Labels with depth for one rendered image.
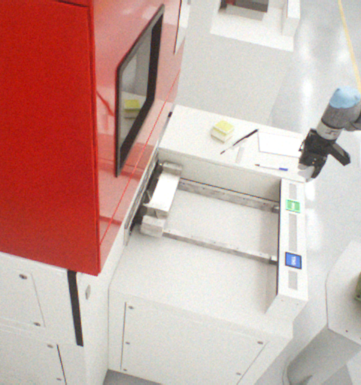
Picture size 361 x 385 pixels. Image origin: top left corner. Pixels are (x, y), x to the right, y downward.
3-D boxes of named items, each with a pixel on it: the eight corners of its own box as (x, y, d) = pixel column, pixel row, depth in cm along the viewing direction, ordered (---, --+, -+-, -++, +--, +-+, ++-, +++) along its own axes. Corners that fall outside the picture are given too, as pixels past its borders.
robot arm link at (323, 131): (344, 118, 121) (346, 133, 115) (337, 130, 124) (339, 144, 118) (320, 113, 121) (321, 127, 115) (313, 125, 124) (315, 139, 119)
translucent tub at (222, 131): (209, 137, 168) (212, 125, 163) (219, 130, 173) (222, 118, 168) (223, 145, 166) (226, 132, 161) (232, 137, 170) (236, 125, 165)
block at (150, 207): (147, 210, 145) (147, 205, 143) (149, 204, 147) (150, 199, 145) (167, 216, 144) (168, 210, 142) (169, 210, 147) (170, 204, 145)
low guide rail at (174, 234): (138, 230, 145) (138, 225, 143) (140, 226, 147) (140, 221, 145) (265, 263, 143) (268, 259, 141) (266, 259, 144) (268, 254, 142)
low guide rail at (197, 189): (156, 183, 164) (156, 178, 162) (157, 180, 166) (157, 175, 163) (268, 211, 162) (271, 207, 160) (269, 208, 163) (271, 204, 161)
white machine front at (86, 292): (77, 345, 113) (66, 272, 84) (149, 169, 170) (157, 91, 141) (86, 347, 113) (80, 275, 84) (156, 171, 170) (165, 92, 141)
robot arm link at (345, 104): (367, 101, 107) (337, 95, 108) (349, 132, 115) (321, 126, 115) (362, 86, 113) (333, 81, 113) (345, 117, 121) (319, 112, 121)
